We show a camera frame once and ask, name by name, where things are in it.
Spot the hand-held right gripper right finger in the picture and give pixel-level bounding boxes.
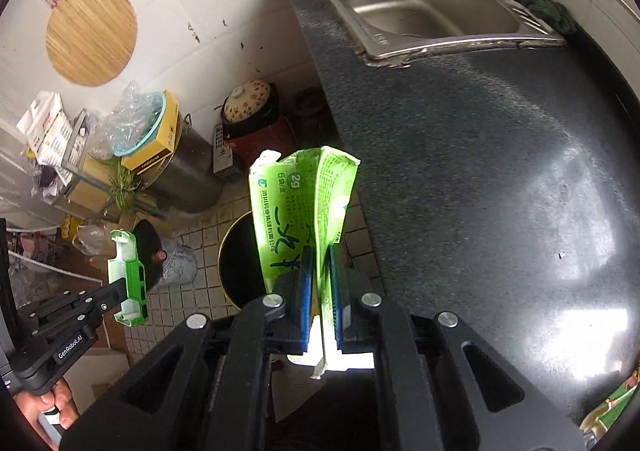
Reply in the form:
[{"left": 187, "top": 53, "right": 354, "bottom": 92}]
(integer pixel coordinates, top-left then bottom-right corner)
[{"left": 327, "top": 243, "right": 587, "bottom": 451}]

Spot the stainless steel sink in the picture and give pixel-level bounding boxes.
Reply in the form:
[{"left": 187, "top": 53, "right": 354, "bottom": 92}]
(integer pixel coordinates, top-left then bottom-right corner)
[{"left": 304, "top": 0, "right": 569, "bottom": 70}]

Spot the person's left hand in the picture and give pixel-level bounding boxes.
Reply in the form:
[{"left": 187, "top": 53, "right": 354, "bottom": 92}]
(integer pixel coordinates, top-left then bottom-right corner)
[{"left": 14, "top": 377, "right": 82, "bottom": 438}]

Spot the flowered ceramic pot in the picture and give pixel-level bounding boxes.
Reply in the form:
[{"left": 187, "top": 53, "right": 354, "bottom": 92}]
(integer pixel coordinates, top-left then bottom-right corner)
[{"left": 220, "top": 80, "right": 280, "bottom": 139}]

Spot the green snack packet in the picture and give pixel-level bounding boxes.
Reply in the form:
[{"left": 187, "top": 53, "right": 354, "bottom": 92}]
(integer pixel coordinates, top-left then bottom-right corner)
[{"left": 579, "top": 366, "right": 640, "bottom": 442}]

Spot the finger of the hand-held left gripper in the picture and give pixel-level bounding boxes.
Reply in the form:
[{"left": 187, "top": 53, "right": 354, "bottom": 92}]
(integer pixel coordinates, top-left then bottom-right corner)
[{"left": 19, "top": 278, "right": 128, "bottom": 349}]

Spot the clear crumpled plastic bag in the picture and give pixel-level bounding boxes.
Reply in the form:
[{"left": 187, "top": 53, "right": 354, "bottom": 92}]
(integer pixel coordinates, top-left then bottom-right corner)
[{"left": 97, "top": 80, "right": 164, "bottom": 153}]

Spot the large steel pot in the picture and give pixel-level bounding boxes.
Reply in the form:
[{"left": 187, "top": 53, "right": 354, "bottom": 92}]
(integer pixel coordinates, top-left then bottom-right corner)
[{"left": 144, "top": 114, "right": 226, "bottom": 215}]

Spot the white printed paper box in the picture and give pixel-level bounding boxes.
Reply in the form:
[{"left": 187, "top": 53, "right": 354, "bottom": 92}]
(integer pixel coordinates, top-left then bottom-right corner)
[{"left": 17, "top": 91, "right": 74, "bottom": 168}]

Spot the dark green cloth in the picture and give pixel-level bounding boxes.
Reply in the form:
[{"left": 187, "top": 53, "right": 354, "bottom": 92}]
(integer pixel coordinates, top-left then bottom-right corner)
[{"left": 502, "top": 0, "right": 581, "bottom": 36}]

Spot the metal storage rack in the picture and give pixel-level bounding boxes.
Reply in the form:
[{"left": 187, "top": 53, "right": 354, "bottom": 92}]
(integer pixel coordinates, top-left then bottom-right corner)
[{"left": 52, "top": 108, "right": 151, "bottom": 223}]

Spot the green paper packet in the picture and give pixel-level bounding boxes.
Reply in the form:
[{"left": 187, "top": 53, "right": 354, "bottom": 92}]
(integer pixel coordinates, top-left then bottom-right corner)
[{"left": 248, "top": 146, "right": 362, "bottom": 380}]

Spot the round bamboo board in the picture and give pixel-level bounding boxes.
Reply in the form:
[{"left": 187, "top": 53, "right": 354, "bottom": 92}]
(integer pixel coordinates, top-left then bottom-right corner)
[{"left": 45, "top": 0, "right": 139, "bottom": 88}]

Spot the brown cardboard sheet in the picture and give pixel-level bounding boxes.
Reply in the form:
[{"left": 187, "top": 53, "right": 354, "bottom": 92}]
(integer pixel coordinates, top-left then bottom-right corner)
[{"left": 64, "top": 311, "right": 132, "bottom": 413}]

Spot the green leafy vegetable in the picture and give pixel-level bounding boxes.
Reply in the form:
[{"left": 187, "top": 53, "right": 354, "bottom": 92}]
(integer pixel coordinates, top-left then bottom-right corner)
[{"left": 107, "top": 163, "right": 142, "bottom": 213}]

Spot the black bin with yellow rim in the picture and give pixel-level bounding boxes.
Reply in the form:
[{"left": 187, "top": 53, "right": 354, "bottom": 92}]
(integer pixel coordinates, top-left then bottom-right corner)
[{"left": 218, "top": 211, "right": 274, "bottom": 311}]

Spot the grey plastic bag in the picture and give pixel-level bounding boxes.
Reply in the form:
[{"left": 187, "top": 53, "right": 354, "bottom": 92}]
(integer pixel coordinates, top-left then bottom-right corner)
[{"left": 159, "top": 243, "right": 199, "bottom": 287}]

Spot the black wok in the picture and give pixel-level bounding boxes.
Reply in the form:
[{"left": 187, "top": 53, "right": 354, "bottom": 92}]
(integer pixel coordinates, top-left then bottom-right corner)
[{"left": 132, "top": 220, "right": 169, "bottom": 288}]

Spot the yellow cardboard box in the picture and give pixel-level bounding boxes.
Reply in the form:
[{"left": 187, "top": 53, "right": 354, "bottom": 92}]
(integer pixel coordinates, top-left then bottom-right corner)
[{"left": 120, "top": 91, "right": 181, "bottom": 172}]

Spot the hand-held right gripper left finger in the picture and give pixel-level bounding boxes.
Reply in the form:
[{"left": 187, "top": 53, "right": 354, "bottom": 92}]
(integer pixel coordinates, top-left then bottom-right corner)
[{"left": 60, "top": 247, "right": 316, "bottom": 451}]

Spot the teal plastic basin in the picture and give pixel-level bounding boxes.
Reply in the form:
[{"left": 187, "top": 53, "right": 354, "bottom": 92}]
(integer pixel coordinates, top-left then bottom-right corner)
[{"left": 111, "top": 92, "right": 167, "bottom": 158}]

